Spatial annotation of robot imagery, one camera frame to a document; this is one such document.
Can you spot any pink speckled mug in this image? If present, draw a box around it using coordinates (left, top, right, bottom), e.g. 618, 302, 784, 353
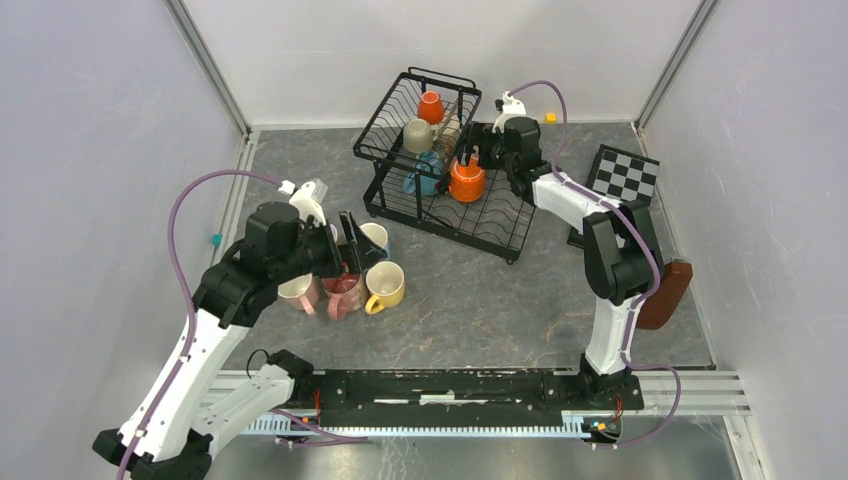
321, 274, 368, 320

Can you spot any pink faceted mug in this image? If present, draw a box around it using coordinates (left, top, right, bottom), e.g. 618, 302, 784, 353
277, 274, 321, 317

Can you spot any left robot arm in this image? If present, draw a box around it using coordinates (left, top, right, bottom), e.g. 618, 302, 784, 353
92, 202, 387, 479

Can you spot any brown wooden stand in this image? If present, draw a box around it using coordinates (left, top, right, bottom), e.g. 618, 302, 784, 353
636, 259, 694, 330

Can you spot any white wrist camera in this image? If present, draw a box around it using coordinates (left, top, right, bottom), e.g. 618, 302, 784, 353
493, 92, 527, 133
289, 179, 328, 226

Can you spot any checkerboard calibration board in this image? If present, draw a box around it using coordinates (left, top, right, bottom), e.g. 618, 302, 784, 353
584, 144, 660, 206

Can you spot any beige grey mug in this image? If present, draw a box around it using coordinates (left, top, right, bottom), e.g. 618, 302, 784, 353
402, 118, 438, 154

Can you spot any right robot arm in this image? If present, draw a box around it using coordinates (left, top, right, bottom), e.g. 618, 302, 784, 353
456, 116, 662, 408

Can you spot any blue ribbed mug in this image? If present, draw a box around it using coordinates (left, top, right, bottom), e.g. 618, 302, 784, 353
402, 150, 444, 196

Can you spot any light blue faceted mug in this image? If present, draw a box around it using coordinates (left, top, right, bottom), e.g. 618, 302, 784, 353
359, 222, 390, 256

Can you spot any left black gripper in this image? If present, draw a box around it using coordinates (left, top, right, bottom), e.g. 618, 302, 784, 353
273, 209, 387, 284

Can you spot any orange cup top rack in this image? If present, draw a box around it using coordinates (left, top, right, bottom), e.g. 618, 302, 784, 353
417, 90, 445, 125

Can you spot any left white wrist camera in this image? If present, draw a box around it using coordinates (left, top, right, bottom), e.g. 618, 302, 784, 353
289, 179, 328, 226

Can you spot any black wire dish rack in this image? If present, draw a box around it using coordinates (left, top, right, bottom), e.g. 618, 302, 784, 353
353, 67, 535, 264

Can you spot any white patterned mug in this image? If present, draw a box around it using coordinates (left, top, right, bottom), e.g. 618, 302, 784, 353
434, 115, 462, 160

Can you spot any orange cup rack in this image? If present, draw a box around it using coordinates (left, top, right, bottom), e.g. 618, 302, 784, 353
448, 155, 486, 203
417, 90, 445, 125

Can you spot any yellow mug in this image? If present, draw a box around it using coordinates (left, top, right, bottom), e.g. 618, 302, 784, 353
364, 261, 406, 315

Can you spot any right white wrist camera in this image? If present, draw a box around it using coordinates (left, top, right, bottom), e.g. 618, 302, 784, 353
493, 92, 527, 133

